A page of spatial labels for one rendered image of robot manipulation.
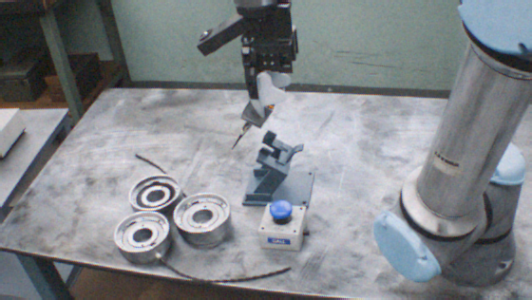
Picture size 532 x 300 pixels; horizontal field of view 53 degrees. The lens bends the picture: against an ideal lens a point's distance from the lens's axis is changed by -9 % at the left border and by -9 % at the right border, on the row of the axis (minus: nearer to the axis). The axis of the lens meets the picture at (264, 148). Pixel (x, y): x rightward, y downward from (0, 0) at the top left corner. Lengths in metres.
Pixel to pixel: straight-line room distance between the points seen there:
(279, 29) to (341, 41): 1.71
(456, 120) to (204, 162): 0.73
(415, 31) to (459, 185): 1.93
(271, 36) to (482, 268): 0.50
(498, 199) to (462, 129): 0.25
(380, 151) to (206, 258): 0.43
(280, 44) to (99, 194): 0.53
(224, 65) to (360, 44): 0.67
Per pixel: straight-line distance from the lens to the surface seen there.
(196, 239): 1.04
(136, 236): 1.09
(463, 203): 0.71
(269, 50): 0.92
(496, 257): 0.95
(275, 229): 1.00
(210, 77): 2.89
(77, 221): 1.20
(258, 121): 1.03
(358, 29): 2.59
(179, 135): 1.34
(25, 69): 2.89
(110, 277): 1.41
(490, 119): 0.60
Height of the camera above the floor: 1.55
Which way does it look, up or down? 37 degrees down
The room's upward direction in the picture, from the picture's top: 9 degrees counter-clockwise
